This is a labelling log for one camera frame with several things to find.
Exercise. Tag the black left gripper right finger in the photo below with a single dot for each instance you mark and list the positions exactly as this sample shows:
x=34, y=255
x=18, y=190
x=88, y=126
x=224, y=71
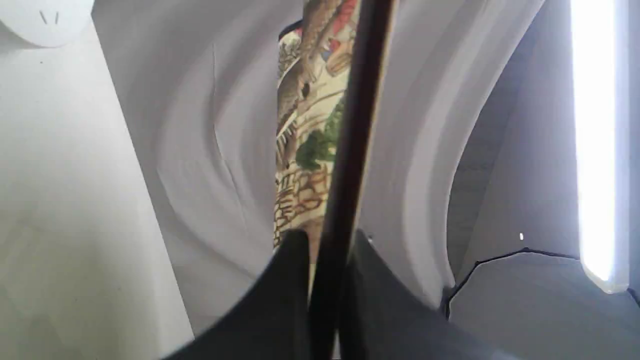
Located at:
x=380, y=319

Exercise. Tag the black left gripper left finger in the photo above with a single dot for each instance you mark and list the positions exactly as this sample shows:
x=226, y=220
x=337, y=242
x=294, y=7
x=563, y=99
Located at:
x=271, y=320

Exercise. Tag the maroon ribbed paper folding fan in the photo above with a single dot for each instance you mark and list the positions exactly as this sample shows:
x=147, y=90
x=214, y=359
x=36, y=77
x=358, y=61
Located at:
x=331, y=66

